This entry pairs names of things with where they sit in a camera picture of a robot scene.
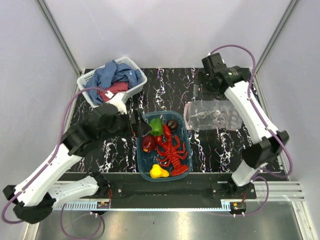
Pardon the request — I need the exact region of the yellow fake fruit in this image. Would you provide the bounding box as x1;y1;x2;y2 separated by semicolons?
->
149;164;170;179

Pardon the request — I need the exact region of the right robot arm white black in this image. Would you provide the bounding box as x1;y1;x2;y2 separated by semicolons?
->
198;53;289;199

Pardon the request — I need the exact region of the red cloth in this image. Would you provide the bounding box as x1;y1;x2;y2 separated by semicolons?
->
98;81;129;103

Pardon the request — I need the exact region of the red fake apple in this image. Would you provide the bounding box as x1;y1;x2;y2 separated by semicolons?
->
142;135;157;153

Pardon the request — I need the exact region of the white plastic basket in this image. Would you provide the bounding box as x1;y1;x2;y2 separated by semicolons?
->
76;57;148;103

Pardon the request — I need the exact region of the dark fake plum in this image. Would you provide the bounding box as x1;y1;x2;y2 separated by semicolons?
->
166;119;179;132

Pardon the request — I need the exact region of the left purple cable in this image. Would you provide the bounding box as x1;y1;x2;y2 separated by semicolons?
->
1;86;113;240

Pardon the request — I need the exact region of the aluminium frame rail front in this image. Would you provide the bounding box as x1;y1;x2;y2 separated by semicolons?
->
253;180;305;202

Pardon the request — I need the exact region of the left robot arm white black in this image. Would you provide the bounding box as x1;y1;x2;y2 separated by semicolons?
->
3;102;152;224

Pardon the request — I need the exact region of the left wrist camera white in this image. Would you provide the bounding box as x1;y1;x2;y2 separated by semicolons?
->
104;91;128;115

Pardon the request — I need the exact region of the red fake lobster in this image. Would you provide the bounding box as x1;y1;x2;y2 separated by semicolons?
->
155;124;189;176

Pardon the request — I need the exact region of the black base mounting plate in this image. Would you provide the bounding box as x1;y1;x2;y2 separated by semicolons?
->
110;180;256;200

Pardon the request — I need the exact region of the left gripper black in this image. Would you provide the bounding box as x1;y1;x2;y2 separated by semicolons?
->
99;107;153;142

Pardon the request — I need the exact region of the clear zip top bag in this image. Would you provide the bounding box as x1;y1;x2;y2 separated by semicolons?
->
183;100;243;131

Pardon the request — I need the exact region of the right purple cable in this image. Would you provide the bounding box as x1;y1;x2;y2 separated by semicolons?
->
208;44;295;217

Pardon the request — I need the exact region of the purple cable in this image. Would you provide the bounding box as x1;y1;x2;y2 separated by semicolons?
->
208;44;295;217
1;86;113;240

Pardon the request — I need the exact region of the blue plastic container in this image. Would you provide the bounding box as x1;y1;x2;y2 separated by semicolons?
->
136;111;193;182

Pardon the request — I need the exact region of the green fake vegetable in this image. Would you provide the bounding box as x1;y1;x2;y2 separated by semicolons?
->
148;117;164;136

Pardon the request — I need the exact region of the blue patterned cloth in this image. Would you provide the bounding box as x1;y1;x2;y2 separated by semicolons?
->
76;57;147;108

